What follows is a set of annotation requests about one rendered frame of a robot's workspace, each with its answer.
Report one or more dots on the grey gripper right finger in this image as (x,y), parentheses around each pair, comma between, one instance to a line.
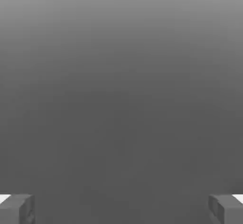
(227,210)

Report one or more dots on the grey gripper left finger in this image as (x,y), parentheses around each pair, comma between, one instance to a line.
(15,210)

